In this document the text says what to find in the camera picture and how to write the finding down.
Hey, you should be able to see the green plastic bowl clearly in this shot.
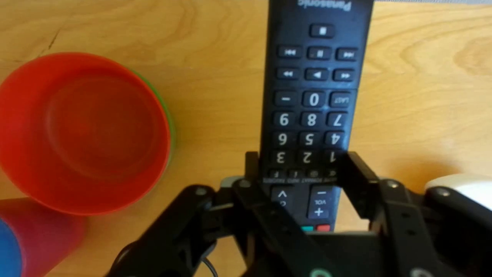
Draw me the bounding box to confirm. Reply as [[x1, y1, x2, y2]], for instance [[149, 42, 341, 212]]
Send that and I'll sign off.
[[136, 69, 178, 172]]

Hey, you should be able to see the black Panasonic remote control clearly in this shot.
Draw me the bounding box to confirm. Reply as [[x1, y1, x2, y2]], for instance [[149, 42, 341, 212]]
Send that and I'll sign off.
[[256, 0, 376, 235]]

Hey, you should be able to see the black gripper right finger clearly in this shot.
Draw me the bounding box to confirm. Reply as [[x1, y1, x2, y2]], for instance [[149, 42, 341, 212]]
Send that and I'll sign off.
[[335, 149, 492, 277]]

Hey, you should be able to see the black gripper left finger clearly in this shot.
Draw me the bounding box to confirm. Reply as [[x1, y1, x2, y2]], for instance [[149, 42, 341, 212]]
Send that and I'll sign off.
[[105, 151, 335, 277]]

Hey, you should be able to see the blue plastic cup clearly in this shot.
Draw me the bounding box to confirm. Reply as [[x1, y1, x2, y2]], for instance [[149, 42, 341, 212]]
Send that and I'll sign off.
[[0, 214, 24, 277]]

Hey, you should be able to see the red plastic bowl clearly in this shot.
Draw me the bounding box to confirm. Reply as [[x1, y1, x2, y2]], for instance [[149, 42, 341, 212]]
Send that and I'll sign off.
[[0, 51, 173, 217]]

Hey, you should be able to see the magenta plastic cup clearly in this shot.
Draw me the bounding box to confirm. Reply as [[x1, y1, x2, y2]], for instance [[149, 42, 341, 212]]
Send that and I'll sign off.
[[0, 197, 89, 277]]

